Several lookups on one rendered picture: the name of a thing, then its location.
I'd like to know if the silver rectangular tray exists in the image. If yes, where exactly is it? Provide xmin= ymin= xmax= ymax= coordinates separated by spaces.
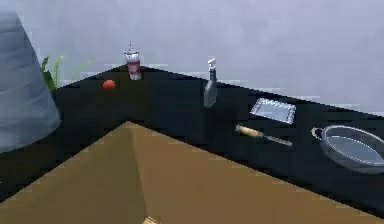
xmin=249 ymin=97 xmax=297 ymax=125

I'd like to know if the red and white cup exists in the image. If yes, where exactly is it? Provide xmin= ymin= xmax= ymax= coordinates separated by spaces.
xmin=123 ymin=41 xmax=142 ymax=81

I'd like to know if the grey spray bottle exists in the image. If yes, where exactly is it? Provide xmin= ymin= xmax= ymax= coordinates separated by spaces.
xmin=203 ymin=57 xmax=219 ymax=109

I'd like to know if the wooden handled knife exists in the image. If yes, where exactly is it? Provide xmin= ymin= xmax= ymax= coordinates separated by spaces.
xmin=235 ymin=124 xmax=294 ymax=147

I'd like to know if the grey metal pan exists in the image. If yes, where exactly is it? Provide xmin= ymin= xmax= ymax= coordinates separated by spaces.
xmin=310 ymin=124 xmax=384 ymax=175

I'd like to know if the black worktop cabinet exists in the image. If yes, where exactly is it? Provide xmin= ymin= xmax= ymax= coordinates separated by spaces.
xmin=0 ymin=64 xmax=384 ymax=224

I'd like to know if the red tomato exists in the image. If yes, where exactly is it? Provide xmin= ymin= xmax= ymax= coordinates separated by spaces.
xmin=102 ymin=79 xmax=117 ymax=91

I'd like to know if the green house plant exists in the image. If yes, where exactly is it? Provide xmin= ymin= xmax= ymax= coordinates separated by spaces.
xmin=39 ymin=55 xmax=96 ymax=92

